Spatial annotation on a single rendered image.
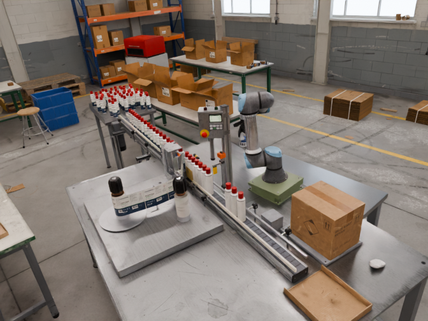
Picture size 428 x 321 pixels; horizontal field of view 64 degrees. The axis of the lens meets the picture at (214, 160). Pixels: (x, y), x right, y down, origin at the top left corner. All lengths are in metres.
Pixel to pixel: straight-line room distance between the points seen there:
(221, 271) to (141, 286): 0.43
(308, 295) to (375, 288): 0.33
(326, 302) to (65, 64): 8.72
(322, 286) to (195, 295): 0.63
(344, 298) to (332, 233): 0.31
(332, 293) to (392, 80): 5.97
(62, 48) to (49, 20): 0.67
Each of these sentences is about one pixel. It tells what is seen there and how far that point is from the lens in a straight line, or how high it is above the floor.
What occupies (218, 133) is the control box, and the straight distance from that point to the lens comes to 2.23.
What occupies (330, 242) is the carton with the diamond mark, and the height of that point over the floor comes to 0.97.
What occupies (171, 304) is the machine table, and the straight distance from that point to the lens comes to 1.81.
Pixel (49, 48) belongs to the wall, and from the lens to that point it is 9.51.
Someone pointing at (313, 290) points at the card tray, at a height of 0.83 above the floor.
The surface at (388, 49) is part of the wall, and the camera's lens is 7.38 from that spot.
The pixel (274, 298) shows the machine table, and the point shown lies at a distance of 1.81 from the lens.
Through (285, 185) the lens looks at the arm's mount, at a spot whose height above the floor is 0.91.
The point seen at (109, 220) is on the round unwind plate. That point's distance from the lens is 2.32.
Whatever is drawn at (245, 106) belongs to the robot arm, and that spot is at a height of 1.48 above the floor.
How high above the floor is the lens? 2.21
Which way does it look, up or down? 28 degrees down
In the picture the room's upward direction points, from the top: 4 degrees counter-clockwise
